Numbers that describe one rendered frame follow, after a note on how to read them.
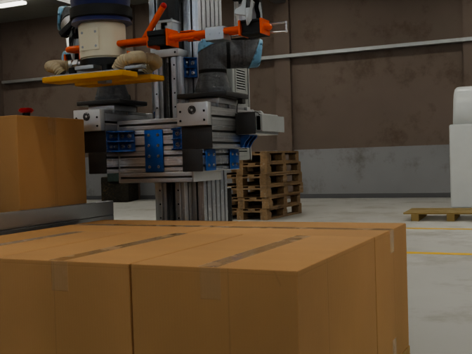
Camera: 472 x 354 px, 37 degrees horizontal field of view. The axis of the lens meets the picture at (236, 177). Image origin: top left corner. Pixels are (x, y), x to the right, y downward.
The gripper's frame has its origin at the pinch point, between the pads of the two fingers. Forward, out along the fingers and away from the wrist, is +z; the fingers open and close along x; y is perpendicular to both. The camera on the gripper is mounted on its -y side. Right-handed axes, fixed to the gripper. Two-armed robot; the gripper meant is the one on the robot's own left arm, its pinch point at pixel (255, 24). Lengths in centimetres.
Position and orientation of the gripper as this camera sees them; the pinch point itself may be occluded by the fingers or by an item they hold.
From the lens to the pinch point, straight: 240.4
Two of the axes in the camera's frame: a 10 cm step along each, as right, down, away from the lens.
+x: -4.0, 0.2, -9.2
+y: -9.2, 0.3, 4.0
